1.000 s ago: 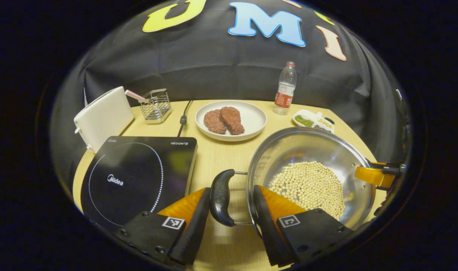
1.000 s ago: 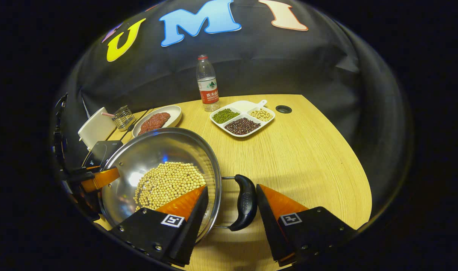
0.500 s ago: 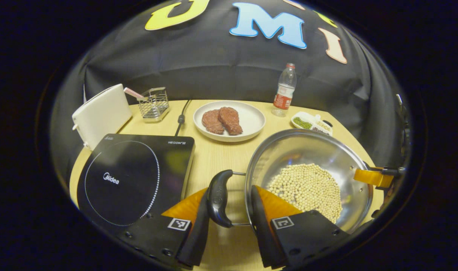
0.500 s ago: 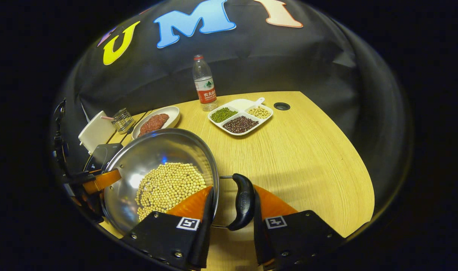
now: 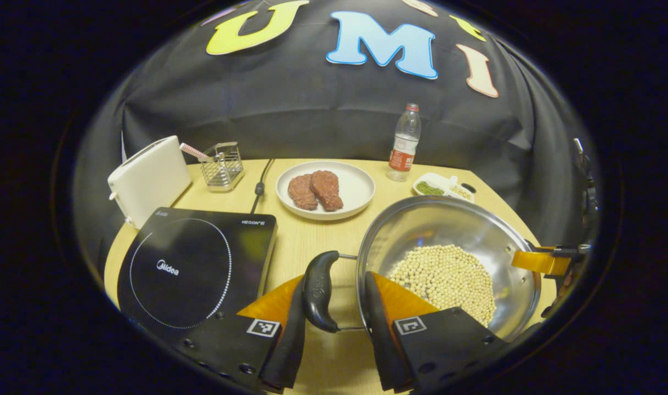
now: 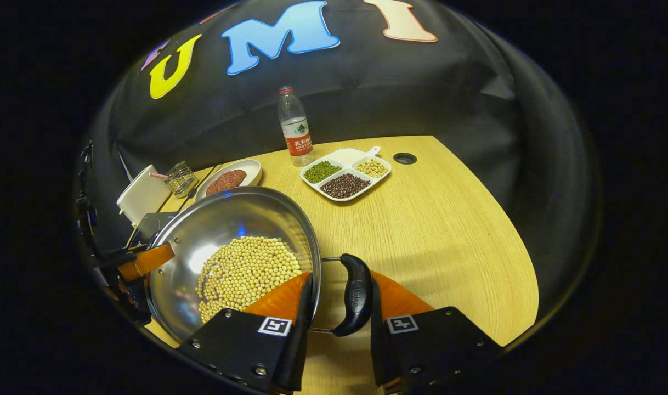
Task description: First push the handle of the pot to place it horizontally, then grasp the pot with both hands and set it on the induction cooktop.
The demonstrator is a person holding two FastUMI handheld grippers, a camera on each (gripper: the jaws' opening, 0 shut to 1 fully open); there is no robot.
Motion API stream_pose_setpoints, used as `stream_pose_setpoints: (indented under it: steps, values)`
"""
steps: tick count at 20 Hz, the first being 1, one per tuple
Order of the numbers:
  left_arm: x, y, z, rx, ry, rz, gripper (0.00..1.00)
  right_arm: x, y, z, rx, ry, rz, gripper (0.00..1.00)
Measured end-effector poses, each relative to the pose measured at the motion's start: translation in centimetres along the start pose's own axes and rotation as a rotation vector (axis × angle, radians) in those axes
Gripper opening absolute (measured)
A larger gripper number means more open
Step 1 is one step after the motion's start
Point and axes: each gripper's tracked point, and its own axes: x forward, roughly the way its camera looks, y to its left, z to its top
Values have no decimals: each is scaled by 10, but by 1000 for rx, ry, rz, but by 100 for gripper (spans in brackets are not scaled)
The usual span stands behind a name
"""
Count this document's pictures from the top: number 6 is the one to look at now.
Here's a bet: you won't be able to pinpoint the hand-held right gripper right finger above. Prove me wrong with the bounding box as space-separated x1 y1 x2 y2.
369 270 505 393

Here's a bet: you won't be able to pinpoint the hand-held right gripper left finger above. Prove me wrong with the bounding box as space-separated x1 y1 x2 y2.
177 272 316 393

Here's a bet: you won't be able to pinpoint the black induction cooktop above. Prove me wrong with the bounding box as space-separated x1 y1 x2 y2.
128 211 179 249

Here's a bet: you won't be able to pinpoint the steel pot with black handle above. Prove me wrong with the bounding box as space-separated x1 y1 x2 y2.
146 187 375 344

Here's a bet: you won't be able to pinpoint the white toaster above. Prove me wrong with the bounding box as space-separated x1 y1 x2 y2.
117 165 171 228

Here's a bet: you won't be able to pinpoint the heap of yellow soybeans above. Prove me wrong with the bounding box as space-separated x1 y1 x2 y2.
196 236 303 324

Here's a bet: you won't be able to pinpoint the red meat patties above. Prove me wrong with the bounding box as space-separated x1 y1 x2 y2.
205 170 247 196

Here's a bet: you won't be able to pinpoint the round white plate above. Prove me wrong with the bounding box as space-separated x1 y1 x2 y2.
195 159 263 202

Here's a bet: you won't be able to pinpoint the white divided dish of beans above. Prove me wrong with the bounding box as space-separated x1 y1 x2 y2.
300 146 393 202

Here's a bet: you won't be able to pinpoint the clear plastic water bottle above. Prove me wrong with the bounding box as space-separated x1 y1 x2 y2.
278 85 315 167

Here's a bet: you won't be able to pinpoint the black backdrop cloth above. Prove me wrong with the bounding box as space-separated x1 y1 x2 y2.
84 0 601 319

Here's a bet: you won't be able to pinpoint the small wire basket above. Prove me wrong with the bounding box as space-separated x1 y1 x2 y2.
165 161 199 199

